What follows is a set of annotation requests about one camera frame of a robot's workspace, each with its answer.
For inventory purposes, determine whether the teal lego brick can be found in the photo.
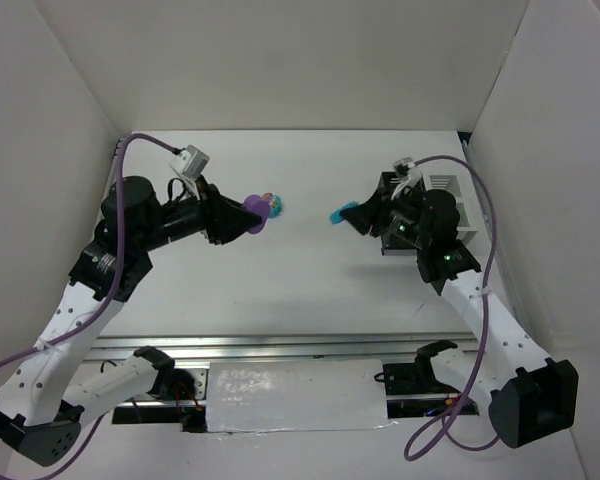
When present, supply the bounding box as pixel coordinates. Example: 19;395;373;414
329;202;358;225

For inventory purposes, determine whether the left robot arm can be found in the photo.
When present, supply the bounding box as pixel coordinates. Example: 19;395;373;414
0;176;269;467

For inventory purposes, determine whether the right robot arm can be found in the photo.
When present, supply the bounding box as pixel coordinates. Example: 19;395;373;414
339;189;579;448

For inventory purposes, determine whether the black slotted container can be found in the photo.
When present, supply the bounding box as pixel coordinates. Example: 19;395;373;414
377;172;432;255

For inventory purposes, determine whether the multicolor printed lego stack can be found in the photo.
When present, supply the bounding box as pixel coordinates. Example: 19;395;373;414
261;192;283;219

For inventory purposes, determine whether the white slotted container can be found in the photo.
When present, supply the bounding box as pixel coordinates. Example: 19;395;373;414
424;173;481;244

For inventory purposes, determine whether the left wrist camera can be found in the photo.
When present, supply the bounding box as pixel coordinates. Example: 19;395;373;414
170;145;209;181

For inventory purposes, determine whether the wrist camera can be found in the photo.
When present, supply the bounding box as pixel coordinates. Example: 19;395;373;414
392;157;422;198
170;145;209;181

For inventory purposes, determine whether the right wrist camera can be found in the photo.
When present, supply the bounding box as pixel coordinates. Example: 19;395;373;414
392;157;422;198

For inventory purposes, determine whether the aluminium front rail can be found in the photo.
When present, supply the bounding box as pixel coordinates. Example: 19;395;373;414
86;332;478;363

